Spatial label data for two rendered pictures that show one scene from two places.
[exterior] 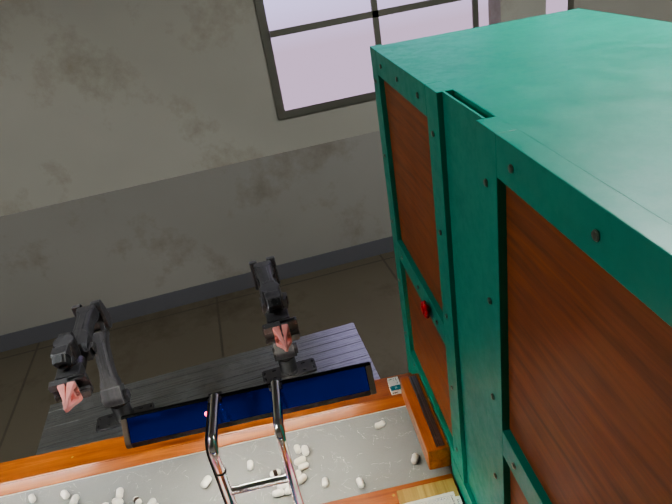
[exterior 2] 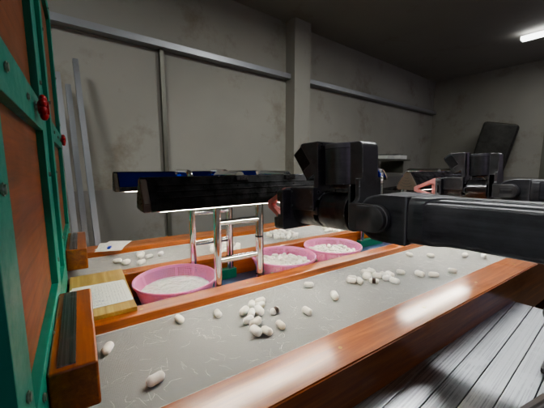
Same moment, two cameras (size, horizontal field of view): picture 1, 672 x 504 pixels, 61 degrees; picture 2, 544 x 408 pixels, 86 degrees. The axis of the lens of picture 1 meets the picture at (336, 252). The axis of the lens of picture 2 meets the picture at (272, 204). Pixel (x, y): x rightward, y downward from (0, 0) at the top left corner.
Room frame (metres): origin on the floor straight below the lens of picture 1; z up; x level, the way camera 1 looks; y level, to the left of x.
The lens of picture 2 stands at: (1.80, -0.10, 1.14)
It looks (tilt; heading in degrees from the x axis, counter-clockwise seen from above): 8 degrees down; 150
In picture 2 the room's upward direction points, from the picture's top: straight up
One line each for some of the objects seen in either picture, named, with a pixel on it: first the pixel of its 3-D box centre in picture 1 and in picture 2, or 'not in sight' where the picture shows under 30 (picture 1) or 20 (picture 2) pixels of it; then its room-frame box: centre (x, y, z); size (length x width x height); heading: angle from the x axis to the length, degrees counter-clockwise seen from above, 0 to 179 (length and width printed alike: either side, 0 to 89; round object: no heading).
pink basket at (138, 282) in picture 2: not in sight; (176, 290); (0.84, 0.09, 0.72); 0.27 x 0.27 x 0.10
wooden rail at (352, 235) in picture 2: not in sight; (291, 252); (0.63, 0.68, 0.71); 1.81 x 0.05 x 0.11; 94
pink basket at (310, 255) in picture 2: not in sight; (283, 265); (0.81, 0.52, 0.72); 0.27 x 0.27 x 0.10
